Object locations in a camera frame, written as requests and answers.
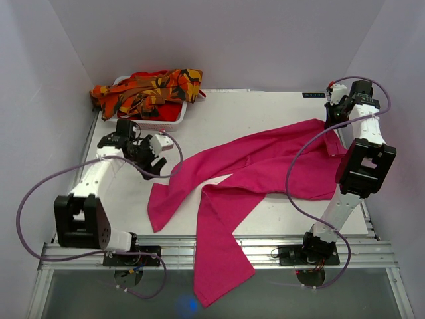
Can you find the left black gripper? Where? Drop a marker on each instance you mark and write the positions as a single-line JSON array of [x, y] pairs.
[[157, 169]]

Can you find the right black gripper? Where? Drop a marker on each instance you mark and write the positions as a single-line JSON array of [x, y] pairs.
[[331, 121]]

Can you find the pink trousers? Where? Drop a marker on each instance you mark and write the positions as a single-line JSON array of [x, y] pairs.
[[300, 159]]

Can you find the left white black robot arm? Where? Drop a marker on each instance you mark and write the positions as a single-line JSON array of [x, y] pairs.
[[81, 221]]

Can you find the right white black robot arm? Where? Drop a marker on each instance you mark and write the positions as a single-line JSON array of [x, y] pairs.
[[362, 170]]

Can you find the orange camouflage trousers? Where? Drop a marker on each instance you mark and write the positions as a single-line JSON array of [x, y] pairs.
[[186, 86]]

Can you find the blue label sticker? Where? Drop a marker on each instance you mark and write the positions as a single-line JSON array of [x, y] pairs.
[[313, 95]]

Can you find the white plastic basket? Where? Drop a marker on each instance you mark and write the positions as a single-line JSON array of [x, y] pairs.
[[169, 126]]

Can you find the red garment in basket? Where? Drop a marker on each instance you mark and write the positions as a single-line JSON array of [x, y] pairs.
[[151, 102]]

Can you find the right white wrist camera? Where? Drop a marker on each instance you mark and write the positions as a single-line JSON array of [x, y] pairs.
[[336, 92]]

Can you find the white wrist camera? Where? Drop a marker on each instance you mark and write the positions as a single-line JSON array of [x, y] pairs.
[[160, 142], [336, 92]]

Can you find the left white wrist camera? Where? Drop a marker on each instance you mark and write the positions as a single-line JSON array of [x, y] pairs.
[[160, 142]]

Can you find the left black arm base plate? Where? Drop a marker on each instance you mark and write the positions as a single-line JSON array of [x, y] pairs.
[[146, 256]]

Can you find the aluminium front rail frame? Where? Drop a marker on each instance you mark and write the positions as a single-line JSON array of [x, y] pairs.
[[73, 283]]

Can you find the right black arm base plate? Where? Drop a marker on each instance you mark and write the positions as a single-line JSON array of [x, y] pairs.
[[296, 255]]

